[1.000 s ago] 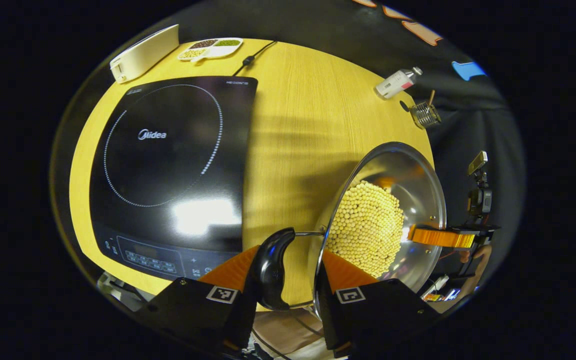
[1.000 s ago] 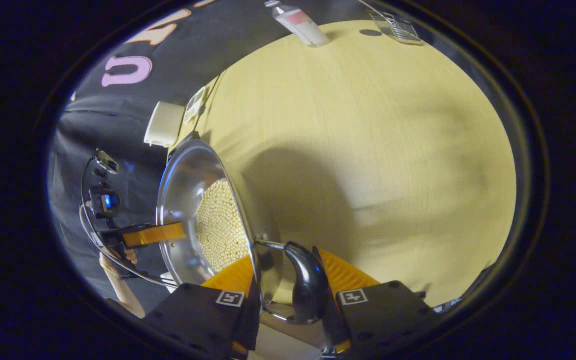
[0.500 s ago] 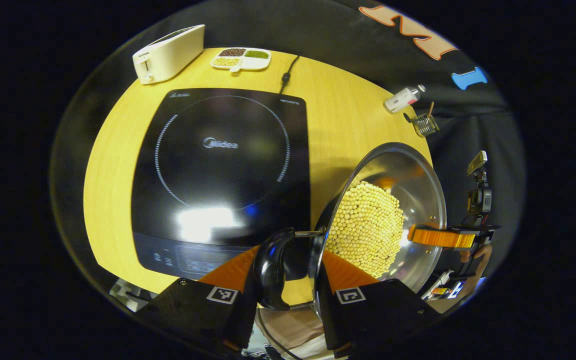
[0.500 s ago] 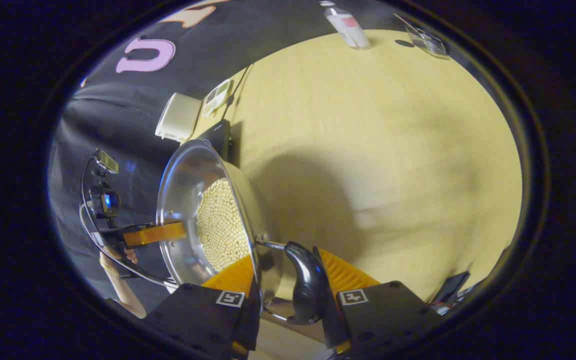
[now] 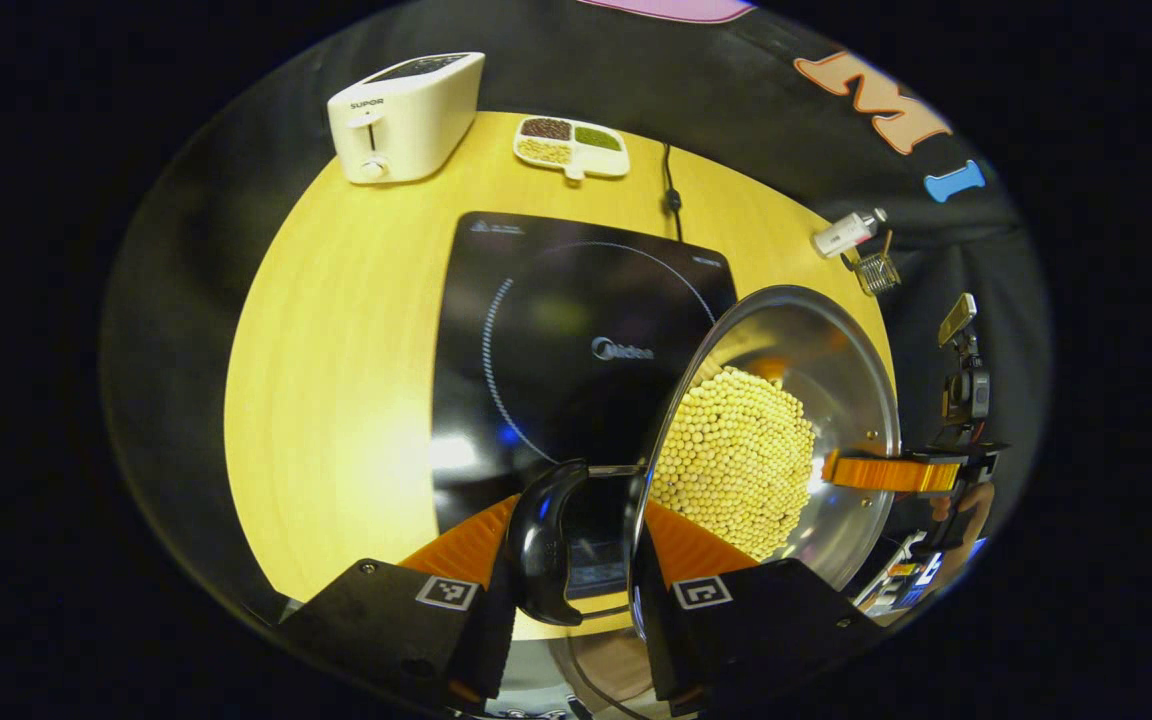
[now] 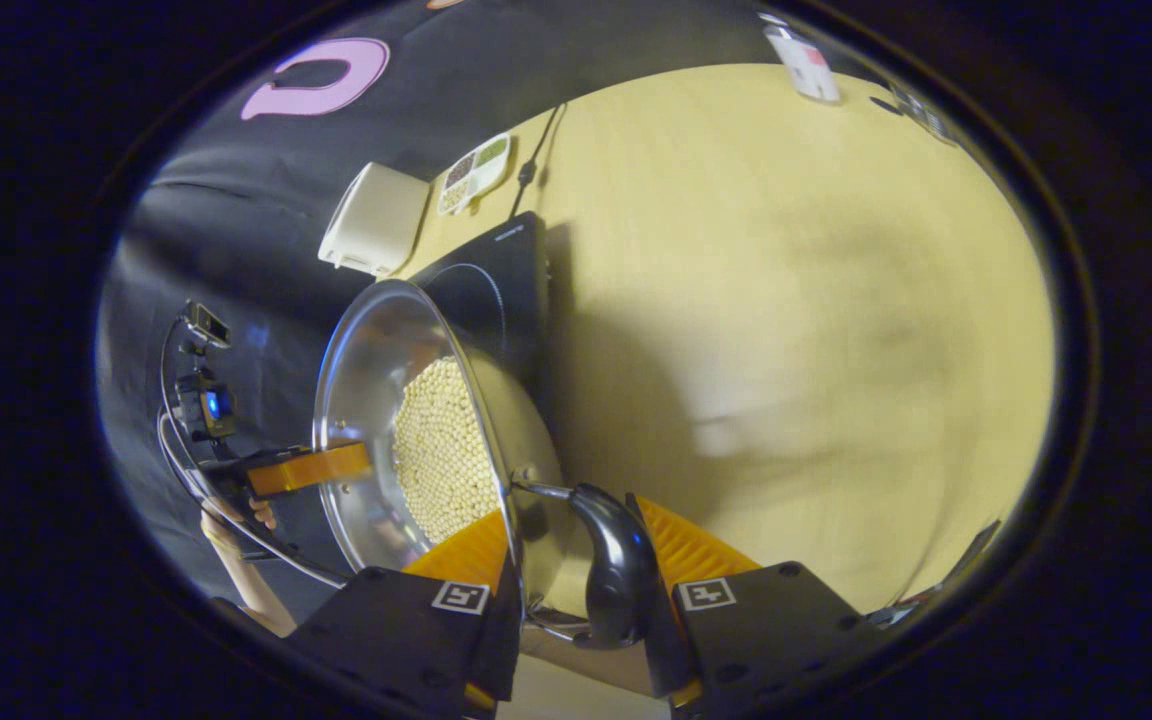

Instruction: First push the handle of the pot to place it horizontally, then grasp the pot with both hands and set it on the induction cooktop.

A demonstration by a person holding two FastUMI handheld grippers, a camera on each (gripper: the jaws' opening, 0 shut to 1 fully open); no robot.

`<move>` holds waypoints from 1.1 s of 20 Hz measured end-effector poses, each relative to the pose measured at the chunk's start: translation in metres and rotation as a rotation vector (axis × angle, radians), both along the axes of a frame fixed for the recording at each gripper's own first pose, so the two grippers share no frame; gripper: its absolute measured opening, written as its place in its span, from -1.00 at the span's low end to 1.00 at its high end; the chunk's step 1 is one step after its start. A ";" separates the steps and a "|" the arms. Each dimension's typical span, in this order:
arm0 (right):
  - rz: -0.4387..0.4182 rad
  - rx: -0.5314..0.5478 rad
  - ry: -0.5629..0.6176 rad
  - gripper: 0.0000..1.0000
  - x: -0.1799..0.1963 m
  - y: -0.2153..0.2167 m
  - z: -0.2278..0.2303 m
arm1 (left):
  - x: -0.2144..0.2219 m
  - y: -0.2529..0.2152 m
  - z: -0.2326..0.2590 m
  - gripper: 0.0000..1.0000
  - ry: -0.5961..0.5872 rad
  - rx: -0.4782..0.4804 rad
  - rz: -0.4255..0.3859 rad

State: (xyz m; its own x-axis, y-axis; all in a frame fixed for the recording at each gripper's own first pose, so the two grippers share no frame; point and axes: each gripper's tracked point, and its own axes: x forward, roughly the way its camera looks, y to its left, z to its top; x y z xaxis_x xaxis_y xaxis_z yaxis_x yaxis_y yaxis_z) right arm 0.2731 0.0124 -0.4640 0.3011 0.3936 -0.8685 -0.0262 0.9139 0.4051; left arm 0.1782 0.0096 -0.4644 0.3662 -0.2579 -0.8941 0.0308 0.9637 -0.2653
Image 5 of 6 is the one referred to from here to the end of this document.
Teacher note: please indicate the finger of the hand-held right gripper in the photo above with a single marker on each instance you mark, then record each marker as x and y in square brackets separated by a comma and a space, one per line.
[891, 472]

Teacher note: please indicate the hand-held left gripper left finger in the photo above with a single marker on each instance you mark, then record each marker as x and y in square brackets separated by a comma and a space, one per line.
[391, 630]

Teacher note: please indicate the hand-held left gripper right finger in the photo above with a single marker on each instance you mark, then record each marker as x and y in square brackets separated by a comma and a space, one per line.
[766, 640]

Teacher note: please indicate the black induction cooktop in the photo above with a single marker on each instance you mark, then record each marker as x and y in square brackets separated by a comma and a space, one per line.
[556, 330]

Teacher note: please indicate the pile of yellow soybeans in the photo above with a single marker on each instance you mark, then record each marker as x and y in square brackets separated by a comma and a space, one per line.
[736, 460]

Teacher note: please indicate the clear bottle with pink label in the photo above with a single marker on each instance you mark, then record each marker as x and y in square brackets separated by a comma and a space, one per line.
[846, 233]

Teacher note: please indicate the white divided dish of beans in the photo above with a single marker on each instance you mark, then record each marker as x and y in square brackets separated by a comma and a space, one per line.
[571, 148]

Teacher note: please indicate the white toaster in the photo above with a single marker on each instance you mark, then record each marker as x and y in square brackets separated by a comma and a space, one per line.
[406, 115]

